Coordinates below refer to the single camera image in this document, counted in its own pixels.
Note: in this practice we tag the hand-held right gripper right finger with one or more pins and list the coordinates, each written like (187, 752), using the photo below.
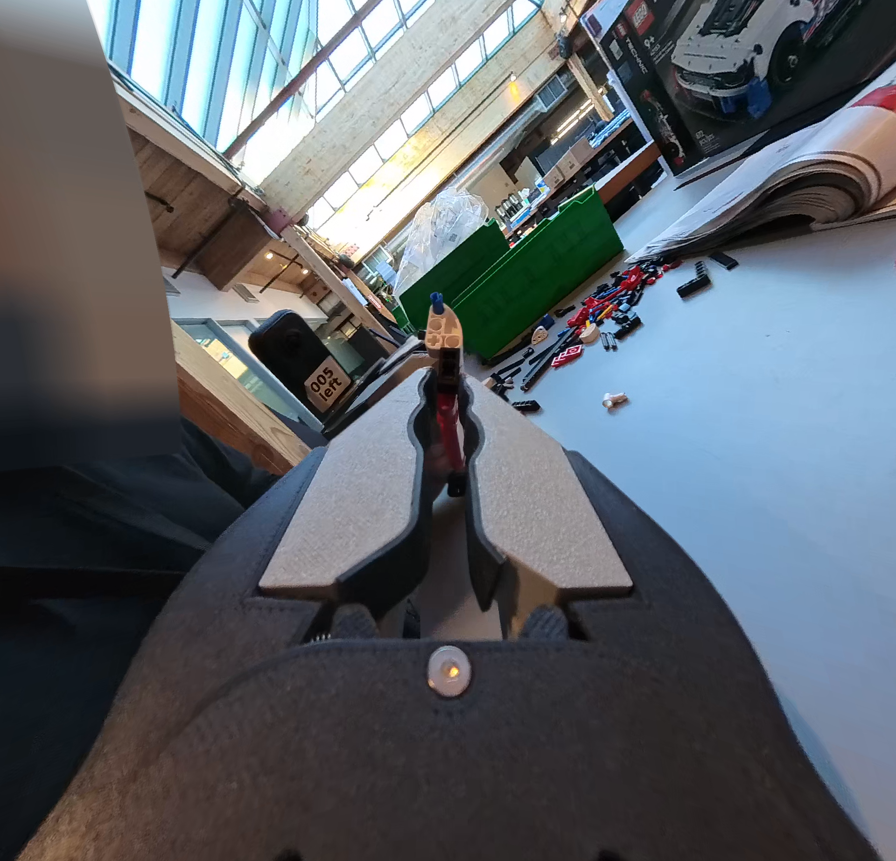
(546, 518)

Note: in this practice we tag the open instruction booklet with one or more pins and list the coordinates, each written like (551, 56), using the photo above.
(770, 175)

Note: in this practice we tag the pile of small brick pieces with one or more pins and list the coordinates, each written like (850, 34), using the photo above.
(623, 294)

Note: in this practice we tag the clear plastic bag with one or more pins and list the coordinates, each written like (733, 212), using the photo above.
(441, 231)

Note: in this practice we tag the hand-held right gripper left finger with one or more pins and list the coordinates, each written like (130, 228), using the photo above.
(350, 518)

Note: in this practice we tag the black pin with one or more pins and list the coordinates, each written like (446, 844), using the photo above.
(448, 369)

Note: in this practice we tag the person's body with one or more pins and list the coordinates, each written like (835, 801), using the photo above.
(105, 560)

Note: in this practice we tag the large red slope plate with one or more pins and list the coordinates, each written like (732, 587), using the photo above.
(572, 353)

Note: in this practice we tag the long black beam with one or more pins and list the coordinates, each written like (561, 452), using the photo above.
(546, 364)

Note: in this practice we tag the toy car set box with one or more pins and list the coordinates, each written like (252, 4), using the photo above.
(735, 49)

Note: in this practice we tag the black angled beam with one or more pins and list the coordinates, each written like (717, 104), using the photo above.
(693, 285)

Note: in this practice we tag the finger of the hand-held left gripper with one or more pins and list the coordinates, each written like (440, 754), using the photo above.
(392, 381)

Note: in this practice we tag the small white connector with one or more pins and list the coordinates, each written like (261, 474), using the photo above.
(614, 400)

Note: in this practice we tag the blue pin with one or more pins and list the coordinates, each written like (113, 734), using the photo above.
(437, 301)

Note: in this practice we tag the black straight beam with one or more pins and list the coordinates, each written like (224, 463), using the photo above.
(724, 260)

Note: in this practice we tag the red brick panel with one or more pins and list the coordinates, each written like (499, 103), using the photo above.
(448, 434)

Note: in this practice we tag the white curved brick piece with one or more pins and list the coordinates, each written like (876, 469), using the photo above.
(591, 334)

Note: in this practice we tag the wooden panel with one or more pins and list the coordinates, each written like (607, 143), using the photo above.
(231, 413)

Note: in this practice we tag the green plastic bin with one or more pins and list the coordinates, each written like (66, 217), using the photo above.
(553, 273)
(455, 273)

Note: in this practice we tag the grey desk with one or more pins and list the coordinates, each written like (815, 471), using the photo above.
(700, 455)

